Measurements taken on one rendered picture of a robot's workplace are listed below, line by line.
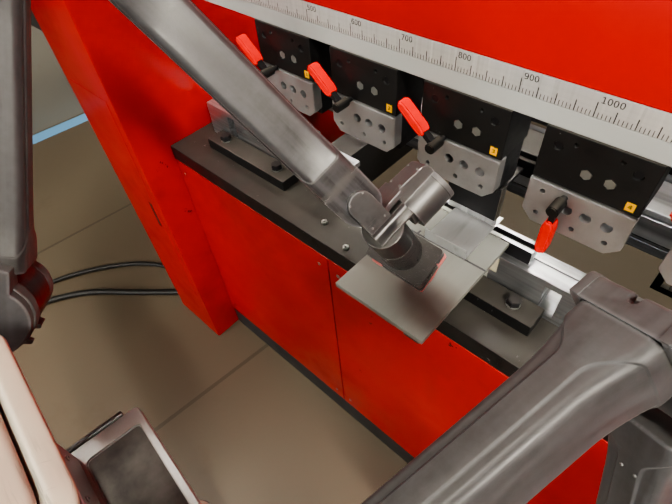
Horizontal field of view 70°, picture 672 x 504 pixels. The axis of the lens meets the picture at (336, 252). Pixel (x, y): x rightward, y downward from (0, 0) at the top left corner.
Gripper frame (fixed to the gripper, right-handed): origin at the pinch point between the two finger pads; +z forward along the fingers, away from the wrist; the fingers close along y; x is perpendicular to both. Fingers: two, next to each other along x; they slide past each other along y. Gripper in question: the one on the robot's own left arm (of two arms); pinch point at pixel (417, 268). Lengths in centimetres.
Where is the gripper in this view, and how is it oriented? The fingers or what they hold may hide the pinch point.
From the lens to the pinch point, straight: 80.5
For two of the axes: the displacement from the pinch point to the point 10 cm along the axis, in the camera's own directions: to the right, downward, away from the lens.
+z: 3.8, 3.0, 8.8
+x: -5.7, 8.2, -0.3
